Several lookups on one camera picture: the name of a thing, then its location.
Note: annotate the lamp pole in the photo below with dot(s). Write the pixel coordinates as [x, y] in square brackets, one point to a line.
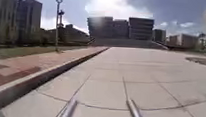
[57, 25]

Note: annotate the robot's own part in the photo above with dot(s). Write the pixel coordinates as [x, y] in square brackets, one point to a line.
[68, 110]
[135, 112]

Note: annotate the group of distant buildings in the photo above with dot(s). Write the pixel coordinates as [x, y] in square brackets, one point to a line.
[178, 39]

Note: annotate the row of trees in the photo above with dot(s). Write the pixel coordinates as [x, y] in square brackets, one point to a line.
[15, 37]

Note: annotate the red brick path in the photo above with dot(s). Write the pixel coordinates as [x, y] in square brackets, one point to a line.
[27, 66]

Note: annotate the grass strip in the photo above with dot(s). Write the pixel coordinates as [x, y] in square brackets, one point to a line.
[17, 52]

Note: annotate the dark glass building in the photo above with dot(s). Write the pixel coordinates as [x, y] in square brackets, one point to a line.
[120, 28]

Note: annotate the wide stone stairs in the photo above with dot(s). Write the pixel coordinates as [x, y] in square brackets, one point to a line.
[125, 43]

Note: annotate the low dark building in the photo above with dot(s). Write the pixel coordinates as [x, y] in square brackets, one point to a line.
[72, 34]

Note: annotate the grey concrete slab plaza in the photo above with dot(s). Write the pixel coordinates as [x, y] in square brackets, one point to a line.
[137, 76]

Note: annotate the grey stone kerb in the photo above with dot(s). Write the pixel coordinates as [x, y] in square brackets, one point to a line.
[33, 83]

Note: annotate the tall grey building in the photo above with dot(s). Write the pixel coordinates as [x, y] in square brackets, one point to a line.
[12, 19]

